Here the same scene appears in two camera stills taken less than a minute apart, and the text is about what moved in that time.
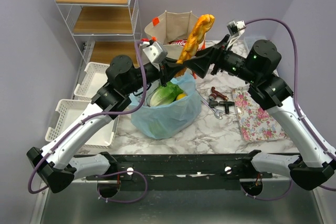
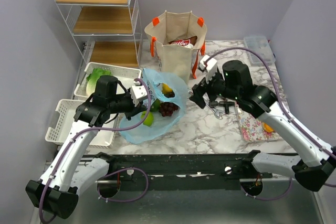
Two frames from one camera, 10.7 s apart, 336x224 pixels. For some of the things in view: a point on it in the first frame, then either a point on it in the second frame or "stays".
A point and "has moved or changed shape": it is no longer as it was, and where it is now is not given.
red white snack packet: x=180 y=42 stays
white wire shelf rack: x=102 y=11 stays
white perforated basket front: x=67 y=109 stays
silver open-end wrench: x=216 y=112 stays
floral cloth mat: x=255 y=123 stays
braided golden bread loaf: x=205 y=23 -> x=266 y=128
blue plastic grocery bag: x=165 y=120 has moved or changed shape
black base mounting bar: x=186 y=172 stays
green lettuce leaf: x=165 y=95 -> x=92 y=79
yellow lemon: x=180 y=96 -> x=167 y=91
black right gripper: x=200 y=64 -> x=200 y=89
